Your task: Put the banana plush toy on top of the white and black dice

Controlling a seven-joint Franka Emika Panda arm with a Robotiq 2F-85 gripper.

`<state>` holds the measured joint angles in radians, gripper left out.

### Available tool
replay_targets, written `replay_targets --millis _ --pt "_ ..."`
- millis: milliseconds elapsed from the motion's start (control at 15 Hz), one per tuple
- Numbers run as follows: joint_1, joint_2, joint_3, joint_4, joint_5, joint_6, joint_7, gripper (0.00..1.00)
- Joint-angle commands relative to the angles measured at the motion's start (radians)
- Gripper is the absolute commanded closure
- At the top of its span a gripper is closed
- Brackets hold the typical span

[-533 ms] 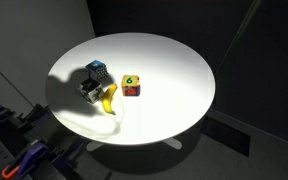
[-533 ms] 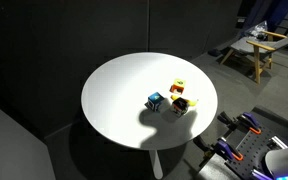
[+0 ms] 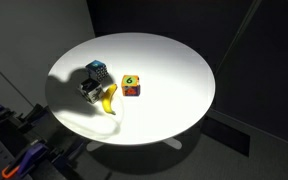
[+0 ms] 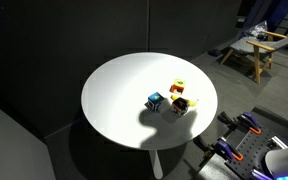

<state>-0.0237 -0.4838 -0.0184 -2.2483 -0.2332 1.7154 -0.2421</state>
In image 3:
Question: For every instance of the yellow banana plush toy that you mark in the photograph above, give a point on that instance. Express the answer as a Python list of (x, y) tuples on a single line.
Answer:
[(108, 101)]

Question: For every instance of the orange dice with number six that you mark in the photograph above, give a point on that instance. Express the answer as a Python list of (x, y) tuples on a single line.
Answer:
[(130, 86)]

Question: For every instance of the blue dice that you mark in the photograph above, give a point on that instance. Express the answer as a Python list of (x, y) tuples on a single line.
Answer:
[(97, 69)]

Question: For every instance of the black baseboard panel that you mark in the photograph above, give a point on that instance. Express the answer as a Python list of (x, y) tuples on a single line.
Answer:
[(227, 135)]

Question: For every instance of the black clamp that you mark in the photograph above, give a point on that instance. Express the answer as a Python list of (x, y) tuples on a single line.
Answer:
[(34, 115)]

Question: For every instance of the white table pedestal base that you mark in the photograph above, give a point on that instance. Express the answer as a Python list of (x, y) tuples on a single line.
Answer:
[(174, 143)]

